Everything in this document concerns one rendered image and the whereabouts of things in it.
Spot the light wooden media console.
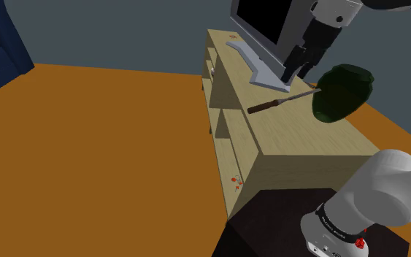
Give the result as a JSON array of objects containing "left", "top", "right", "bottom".
[{"left": 201, "top": 28, "right": 381, "bottom": 227}]

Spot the dark robot stand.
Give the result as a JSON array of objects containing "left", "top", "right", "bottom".
[{"left": 210, "top": 188, "right": 411, "bottom": 257}]

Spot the small red key bunch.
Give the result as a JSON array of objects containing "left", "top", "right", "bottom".
[{"left": 230, "top": 174, "right": 245, "bottom": 193}]

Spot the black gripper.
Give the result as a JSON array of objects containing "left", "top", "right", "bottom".
[{"left": 280, "top": 16, "right": 344, "bottom": 86}]

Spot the grey flat screen television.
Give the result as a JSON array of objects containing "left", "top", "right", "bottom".
[{"left": 225, "top": 0, "right": 320, "bottom": 93}]

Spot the dark green round vase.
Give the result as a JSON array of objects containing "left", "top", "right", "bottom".
[{"left": 311, "top": 64, "right": 375, "bottom": 125}]

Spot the brown handled chisel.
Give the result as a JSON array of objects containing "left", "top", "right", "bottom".
[{"left": 246, "top": 88, "right": 322, "bottom": 115}]

